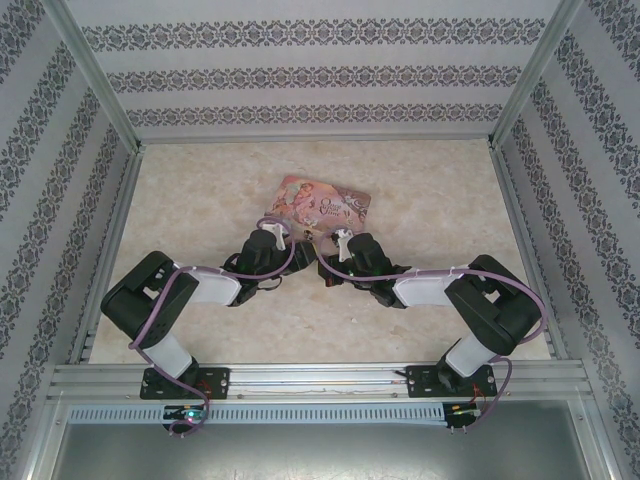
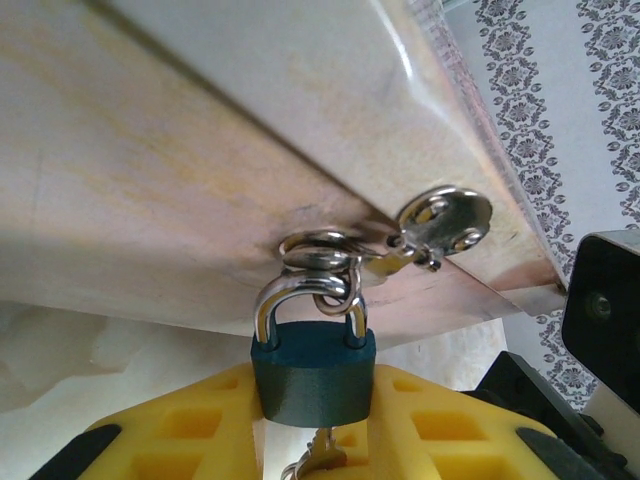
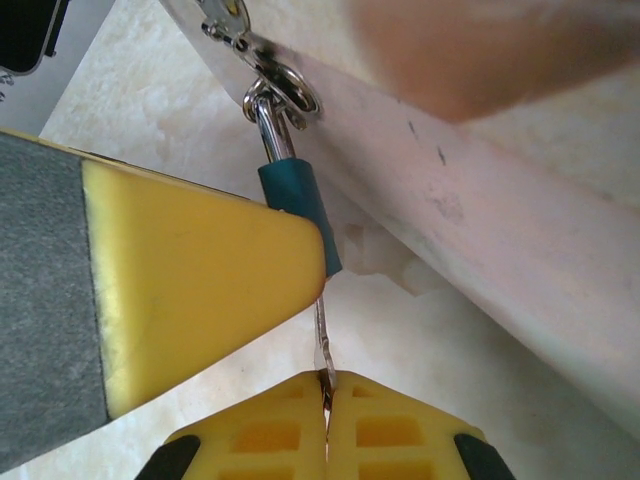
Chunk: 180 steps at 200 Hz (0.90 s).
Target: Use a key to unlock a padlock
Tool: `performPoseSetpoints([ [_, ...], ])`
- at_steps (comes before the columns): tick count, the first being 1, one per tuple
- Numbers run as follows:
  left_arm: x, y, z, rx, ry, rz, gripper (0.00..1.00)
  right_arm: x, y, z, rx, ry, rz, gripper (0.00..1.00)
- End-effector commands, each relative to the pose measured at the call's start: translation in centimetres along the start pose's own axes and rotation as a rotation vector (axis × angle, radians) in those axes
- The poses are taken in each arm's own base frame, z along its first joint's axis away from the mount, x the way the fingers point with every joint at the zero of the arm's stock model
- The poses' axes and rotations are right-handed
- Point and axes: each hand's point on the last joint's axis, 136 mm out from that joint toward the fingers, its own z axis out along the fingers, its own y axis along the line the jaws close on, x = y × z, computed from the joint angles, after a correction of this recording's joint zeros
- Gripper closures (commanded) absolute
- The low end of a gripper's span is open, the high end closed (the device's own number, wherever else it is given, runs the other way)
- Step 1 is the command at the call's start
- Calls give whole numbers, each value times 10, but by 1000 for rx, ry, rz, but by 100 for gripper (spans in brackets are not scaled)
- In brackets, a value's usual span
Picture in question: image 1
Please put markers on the small blue padlock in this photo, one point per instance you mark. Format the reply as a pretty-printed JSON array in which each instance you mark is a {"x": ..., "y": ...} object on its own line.
[{"x": 308, "y": 234}]

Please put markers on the pink illustrated diary book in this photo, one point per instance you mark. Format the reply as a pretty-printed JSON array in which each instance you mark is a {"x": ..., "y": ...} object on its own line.
[{"x": 320, "y": 200}]

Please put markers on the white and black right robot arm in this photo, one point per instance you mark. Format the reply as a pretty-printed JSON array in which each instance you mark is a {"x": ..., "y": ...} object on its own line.
[{"x": 425, "y": 290}]

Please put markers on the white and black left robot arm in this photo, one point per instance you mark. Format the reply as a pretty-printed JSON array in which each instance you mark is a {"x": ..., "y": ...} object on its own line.
[{"x": 215, "y": 287}]

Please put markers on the left circuit board green light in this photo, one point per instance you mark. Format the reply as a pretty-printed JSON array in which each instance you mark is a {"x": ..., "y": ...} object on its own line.
[{"x": 187, "y": 413}]

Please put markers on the right circuit board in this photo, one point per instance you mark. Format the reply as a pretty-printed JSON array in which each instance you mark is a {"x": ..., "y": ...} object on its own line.
[{"x": 465, "y": 410}]

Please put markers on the grey metal sheet panel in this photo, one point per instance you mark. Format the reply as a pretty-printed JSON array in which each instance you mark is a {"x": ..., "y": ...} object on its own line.
[{"x": 320, "y": 455}]

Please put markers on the aluminium mounting rail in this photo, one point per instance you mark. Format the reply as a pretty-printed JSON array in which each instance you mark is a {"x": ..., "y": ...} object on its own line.
[{"x": 320, "y": 375}]

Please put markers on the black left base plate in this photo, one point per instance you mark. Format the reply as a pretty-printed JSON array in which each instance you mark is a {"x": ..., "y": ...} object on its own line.
[{"x": 217, "y": 382}]

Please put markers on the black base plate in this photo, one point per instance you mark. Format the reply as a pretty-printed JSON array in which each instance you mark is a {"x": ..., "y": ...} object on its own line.
[
  {"x": 217, "y": 382},
  {"x": 420, "y": 382}
]

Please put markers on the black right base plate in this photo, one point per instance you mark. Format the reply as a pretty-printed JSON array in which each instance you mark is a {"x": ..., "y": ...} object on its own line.
[{"x": 420, "y": 382}]

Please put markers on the aluminium table edge rail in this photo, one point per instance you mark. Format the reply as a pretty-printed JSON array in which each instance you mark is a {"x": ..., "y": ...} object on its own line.
[
  {"x": 527, "y": 250},
  {"x": 109, "y": 250}
]

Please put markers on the aluminium frame post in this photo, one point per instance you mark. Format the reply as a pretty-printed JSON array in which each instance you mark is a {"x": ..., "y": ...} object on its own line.
[
  {"x": 91, "y": 65},
  {"x": 538, "y": 65}
]

